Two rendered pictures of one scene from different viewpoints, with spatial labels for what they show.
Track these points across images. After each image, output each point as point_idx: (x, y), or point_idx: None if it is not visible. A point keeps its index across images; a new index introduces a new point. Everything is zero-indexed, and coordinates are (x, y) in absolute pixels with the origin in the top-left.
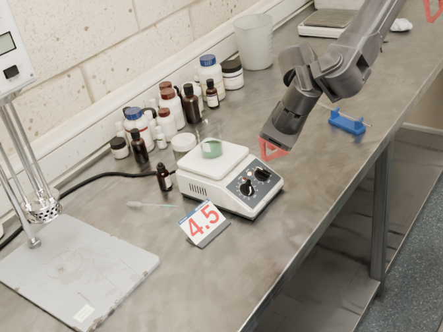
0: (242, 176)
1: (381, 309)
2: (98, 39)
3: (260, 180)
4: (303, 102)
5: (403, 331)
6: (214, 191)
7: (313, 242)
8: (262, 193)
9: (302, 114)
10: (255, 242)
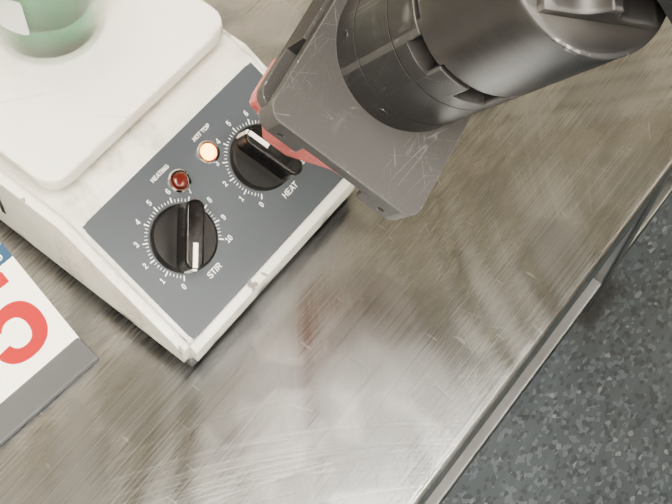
0: (171, 168)
1: (583, 350)
2: None
3: (253, 189)
4: (535, 66)
5: (628, 429)
6: (35, 221)
7: (424, 501)
8: (249, 254)
9: (512, 95)
10: (182, 497)
